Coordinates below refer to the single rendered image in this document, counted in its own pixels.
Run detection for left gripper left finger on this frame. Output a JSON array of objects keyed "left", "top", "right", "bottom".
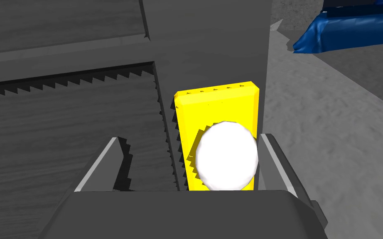
[{"left": 74, "top": 137, "right": 133, "bottom": 193}]

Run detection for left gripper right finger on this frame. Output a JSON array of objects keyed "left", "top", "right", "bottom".
[{"left": 258, "top": 133, "right": 301, "bottom": 199}]

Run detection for yellow and white door knob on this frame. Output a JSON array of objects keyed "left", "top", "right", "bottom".
[{"left": 174, "top": 80, "right": 260, "bottom": 192}]

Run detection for blue bed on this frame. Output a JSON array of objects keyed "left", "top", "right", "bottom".
[{"left": 292, "top": 0, "right": 383, "bottom": 54}]

